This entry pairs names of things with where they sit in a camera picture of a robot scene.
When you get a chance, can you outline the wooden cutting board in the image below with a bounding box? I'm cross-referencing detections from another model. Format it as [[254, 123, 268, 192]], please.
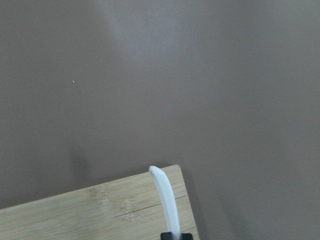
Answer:
[[0, 164, 202, 240]]

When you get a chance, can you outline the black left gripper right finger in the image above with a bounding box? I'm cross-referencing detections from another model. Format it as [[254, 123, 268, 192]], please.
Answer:
[[180, 233, 193, 240]]

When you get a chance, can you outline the white ceramic spoon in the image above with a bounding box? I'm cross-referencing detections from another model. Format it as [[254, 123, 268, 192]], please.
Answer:
[[148, 165, 182, 240]]

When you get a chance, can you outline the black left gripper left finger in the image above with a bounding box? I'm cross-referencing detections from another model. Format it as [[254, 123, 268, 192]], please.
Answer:
[[160, 232, 173, 240]]

